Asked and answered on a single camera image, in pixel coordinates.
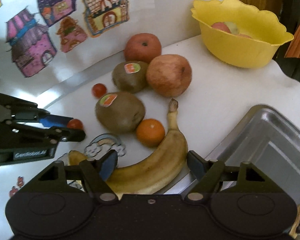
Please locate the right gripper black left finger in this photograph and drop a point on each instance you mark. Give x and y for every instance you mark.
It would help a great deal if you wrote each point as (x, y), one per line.
(95, 173)

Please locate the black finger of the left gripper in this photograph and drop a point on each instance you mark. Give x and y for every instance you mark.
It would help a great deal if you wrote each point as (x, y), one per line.
(55, 128)

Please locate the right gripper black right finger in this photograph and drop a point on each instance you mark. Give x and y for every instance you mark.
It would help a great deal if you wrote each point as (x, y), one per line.
(208, 174)

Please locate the small red cherry tomato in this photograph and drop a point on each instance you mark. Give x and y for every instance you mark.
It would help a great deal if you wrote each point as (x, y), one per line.
(75, 124)

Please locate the brown kiwi with sticker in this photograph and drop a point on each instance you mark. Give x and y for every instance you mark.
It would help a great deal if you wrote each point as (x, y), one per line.
(130, 76)
(120, 112)

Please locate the large streaked red apple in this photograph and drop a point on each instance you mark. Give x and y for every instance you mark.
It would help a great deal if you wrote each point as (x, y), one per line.
(169, 75)

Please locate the cloud rainbow sticker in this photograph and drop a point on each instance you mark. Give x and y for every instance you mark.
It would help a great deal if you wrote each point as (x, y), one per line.
(102, 144)

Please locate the ripe yellow banana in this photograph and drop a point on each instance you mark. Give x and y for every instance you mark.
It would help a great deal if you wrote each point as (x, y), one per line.
(158, 169)

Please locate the small orange tangerine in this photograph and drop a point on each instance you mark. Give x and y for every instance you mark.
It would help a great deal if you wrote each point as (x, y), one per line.
(150, 132)

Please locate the metal stainless steel tray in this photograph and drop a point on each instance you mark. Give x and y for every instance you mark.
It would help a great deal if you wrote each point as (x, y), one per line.
(259, 134)

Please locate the small pink house drawing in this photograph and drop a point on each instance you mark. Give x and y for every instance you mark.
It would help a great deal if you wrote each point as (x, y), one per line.
(71, 34)

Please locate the dark red apple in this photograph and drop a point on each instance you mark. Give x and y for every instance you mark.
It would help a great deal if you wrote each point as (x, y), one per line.
(142, 47)

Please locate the purple roof house drawing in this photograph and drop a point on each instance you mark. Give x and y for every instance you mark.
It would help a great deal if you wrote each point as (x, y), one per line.
(52, 11)

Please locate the orange lattice house drawing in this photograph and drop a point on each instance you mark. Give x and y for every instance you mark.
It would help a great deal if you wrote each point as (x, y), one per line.
(102, 15)

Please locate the green yellow fruit in colander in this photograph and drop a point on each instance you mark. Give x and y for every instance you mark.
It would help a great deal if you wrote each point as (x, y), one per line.
(233, 28)

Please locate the yellow scalloped plastic colander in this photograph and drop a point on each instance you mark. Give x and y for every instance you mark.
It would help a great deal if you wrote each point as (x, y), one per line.
(266, 33)

